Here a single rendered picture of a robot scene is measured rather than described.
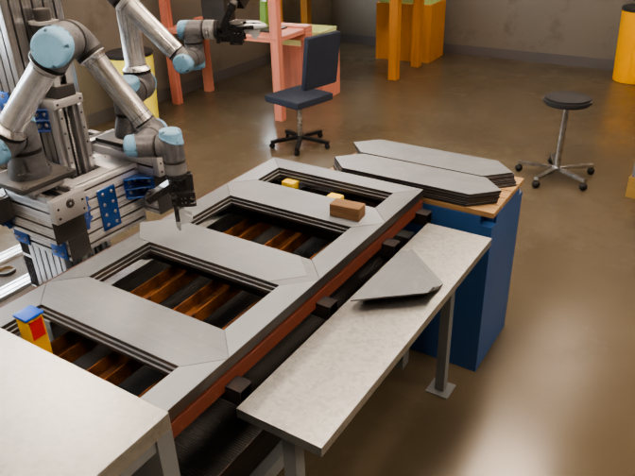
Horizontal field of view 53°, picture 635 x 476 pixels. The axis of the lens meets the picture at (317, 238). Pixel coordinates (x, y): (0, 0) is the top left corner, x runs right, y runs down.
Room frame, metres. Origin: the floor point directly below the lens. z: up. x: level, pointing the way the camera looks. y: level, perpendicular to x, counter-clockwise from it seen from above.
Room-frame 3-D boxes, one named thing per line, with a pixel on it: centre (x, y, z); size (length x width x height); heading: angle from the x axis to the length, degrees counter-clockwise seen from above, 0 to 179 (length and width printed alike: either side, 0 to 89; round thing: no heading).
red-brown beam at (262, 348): (1.72, 0.04, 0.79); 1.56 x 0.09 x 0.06; 147
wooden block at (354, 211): (2.13, -0.11, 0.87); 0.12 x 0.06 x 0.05; 62
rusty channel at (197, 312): (1.91, 0.32, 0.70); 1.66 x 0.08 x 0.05; 147
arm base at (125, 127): (2.59, 0.76, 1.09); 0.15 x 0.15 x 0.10
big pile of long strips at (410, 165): (2.61, -0.46, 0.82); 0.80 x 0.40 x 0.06; 57
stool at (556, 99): (4.37, -1.75, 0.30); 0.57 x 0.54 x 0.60; 150
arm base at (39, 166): (2.18, 1.04, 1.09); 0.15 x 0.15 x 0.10
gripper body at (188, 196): (2.00, 0.46, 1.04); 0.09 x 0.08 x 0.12; 105
